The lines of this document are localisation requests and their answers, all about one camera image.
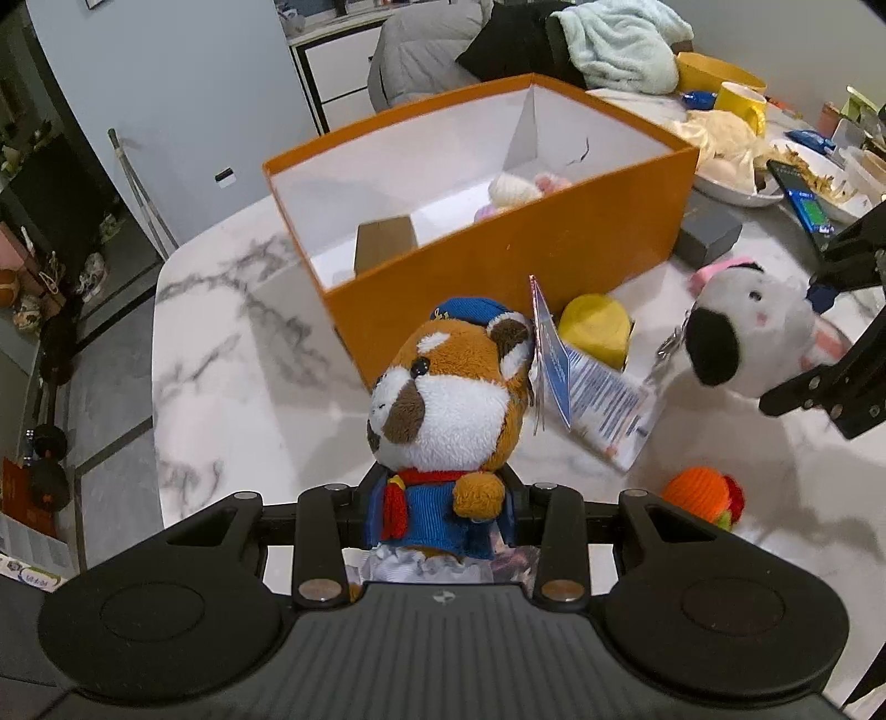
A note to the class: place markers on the crocheted sheep doll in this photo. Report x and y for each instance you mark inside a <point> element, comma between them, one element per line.
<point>508,191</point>

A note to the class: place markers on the pink wallet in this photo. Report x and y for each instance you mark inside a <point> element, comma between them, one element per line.
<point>701,277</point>

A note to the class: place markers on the white cream tube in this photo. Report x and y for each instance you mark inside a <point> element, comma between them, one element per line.
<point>609,411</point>

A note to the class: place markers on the white dog plush keychain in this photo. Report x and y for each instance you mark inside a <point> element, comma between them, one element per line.
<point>748,332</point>

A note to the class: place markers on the orange storage box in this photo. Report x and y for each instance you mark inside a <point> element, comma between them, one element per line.
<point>434,159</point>

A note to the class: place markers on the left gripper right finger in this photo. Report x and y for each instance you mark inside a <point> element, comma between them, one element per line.
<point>515,523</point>

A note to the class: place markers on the grey quilted jacket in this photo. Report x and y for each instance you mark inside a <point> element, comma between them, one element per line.
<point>417,50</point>

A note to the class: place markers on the yellow bowl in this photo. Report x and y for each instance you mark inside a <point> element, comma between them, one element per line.
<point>699,72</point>

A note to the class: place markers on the gold rectangular gift box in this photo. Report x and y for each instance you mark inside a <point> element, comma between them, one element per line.
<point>381,241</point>

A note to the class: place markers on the black garment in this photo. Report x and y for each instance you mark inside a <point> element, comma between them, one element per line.
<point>521,39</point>

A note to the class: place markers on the anime art card pack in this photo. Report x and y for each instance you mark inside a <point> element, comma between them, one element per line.
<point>516,566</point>

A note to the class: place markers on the orange crochet ball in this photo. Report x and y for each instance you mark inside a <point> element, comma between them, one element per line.
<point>707,493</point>

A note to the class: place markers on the grey small box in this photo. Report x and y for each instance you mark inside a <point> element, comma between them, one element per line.
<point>705,235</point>

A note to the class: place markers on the light blue fleece blanket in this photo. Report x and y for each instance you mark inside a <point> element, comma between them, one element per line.
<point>625,45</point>

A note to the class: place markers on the white plate with buns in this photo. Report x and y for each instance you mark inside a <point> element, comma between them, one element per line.
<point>731,157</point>

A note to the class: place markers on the white drawer cabinet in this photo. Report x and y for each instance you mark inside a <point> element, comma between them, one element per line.
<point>333,60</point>

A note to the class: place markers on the yellow tape measure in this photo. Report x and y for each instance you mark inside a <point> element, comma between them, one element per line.
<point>600,327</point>

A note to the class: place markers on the red panda plush toy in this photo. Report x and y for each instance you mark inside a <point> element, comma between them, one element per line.
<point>444,416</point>

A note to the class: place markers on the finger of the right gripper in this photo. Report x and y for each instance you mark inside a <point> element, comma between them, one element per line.
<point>850,392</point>
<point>840,270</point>

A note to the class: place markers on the yellow mug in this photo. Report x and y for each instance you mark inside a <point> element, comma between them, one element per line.
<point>745,103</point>

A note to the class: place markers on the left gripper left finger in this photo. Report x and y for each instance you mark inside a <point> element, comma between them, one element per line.
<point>371,492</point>

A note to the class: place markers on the white tray with fries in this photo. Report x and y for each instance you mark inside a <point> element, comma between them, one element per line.
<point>840,199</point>

